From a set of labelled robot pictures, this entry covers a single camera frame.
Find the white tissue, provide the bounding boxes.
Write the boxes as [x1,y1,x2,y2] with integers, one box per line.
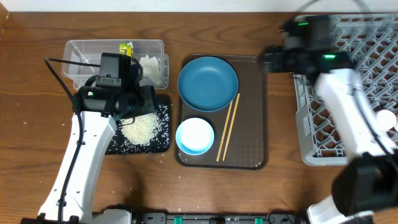
[139,55,161,85]

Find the yellow green snack wrapper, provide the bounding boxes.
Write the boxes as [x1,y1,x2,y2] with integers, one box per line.
[119,42,134,58]

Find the light blue rice bowl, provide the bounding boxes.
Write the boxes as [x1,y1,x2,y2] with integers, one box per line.
[175,118,215,156]

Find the dark blue plate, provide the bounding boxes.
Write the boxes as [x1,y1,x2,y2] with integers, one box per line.
[177,56,239,112]

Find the pink white cup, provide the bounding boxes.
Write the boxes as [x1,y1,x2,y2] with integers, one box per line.
[376,110,397,132]

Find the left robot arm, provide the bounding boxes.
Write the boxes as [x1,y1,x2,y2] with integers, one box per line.
[21,53,159,223]

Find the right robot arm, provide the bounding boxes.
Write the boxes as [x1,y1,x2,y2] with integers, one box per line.
[259,15,397,223]

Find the clear plastic waste bin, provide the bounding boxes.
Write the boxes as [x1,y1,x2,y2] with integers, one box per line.
[63,39,169,90]

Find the grey dishwasher rack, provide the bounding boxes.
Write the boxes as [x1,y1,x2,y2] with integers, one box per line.
[293,14,397,166]

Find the pile of white rice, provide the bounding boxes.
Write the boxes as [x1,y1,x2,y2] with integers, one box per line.
[120,105,170,146]

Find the black rectangular tray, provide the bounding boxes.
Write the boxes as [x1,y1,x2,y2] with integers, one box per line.
[106,95,171,154]

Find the brown serving tray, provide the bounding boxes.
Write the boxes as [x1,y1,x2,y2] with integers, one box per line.
[175,54,269,170]

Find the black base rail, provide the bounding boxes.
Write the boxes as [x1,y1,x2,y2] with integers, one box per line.
[93,203,307,224]

